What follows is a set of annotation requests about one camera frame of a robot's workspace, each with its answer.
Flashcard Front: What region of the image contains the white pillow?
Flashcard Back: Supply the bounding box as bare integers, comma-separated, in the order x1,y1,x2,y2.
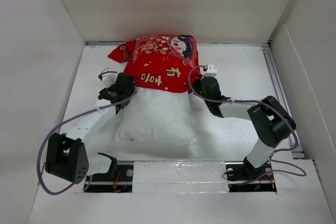
114,88,195,145

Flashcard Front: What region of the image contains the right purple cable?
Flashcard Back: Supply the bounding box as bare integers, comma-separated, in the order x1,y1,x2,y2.
188,64,307,185

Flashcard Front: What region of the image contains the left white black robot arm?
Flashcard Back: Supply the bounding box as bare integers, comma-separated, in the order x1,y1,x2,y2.
45,71,139,184

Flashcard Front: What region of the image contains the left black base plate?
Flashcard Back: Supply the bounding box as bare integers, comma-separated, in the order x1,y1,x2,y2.
83,162,134,193

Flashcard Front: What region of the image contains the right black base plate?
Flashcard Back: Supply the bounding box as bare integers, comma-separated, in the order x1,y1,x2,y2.
222,163,277,193

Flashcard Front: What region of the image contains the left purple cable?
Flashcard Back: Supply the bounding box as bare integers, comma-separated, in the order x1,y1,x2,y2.
36,69,139,196

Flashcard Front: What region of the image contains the aluminium rail right side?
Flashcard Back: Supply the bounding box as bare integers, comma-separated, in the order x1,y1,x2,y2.
262,44,306,159

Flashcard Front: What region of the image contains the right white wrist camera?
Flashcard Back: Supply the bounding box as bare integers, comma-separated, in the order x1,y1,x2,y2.
203,64,217,78

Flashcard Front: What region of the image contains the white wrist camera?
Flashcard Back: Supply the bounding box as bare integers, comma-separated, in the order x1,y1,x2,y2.
203,64,217,78
98,68,118,78

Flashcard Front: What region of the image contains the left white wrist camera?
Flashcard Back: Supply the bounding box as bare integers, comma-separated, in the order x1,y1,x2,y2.
98,68,118,78

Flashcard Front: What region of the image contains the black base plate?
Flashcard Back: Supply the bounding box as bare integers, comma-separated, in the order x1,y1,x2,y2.
83,162,134,193
222,163,277,193

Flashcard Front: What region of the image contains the purple cable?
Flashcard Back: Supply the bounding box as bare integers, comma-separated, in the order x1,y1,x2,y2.
188,64,307,185
36,69,139,196

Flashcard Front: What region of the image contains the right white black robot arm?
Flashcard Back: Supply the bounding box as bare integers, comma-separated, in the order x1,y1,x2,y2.
192,75,297,182

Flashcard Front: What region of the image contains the red cartoon print pillowcase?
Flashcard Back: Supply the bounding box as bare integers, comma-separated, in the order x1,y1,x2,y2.
108,35,201,93

